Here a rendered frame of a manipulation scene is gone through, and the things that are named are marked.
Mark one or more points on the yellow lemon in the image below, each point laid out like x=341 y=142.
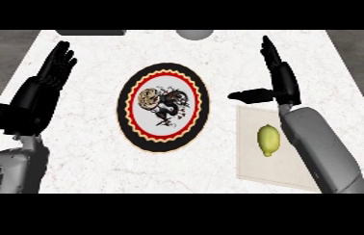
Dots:
x=269 y=140

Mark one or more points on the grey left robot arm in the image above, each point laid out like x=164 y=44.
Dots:
x=21 y=168

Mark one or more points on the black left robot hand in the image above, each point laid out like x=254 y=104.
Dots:
x=40 y=88

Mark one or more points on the beige placemat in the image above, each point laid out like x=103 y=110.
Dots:
x=266 y=168

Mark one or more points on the black red patterned oval plate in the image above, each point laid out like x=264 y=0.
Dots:
x=162 y=107

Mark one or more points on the grey round object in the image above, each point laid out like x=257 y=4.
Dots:
x=193 y=34

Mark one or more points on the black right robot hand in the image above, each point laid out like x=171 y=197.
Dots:
x=283 y=81

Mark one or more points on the dark grey flat object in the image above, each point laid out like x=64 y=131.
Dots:
x=90 y=32

